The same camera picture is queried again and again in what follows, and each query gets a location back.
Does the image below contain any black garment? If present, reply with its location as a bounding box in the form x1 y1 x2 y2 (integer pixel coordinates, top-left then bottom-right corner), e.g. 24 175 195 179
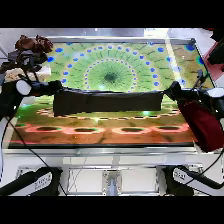
52 87 165 117

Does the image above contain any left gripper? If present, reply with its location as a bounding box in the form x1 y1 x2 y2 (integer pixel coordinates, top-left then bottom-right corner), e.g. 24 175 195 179
40 79 64 98

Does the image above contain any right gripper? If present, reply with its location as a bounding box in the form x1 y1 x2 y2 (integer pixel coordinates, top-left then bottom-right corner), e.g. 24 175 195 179
163 80 184 102

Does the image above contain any dark red garment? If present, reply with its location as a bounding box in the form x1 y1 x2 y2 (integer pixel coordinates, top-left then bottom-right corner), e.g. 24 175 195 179
177 99 224 153

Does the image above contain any black cable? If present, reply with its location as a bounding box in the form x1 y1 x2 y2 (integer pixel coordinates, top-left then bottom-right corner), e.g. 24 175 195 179
1 114 69 196
184 148 224 186

